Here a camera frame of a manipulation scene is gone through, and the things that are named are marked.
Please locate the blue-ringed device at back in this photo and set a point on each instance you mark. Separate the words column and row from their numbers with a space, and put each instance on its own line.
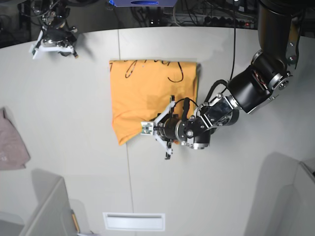
column 151, row 4

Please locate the black power strip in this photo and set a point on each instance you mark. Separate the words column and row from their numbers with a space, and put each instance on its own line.
column 227, row 22

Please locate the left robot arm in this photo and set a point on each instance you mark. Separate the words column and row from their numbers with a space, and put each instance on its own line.
column 279, row 30

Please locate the folded pink cloth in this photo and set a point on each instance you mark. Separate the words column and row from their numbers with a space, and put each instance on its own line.
column 13, row 152

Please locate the yellow T-shirt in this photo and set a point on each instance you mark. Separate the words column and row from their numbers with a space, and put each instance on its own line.
column 141, row 89

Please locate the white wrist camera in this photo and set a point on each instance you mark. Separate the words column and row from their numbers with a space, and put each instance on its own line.
column 156, row 127
column 43, row 45

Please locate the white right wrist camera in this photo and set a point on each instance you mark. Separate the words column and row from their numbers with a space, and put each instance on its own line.
column 43, row 45

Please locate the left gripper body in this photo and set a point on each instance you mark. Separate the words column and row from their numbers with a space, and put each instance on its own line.
column 172, row 128

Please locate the orange pencil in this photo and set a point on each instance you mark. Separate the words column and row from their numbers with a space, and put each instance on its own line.
column 75, row 223

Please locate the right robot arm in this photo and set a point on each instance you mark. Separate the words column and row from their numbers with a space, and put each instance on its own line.
column 49, row 13

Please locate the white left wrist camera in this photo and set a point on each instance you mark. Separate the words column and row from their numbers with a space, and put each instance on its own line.
column 156, row 127

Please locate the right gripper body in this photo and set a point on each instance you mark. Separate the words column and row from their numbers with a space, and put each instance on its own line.
column 60, row 37

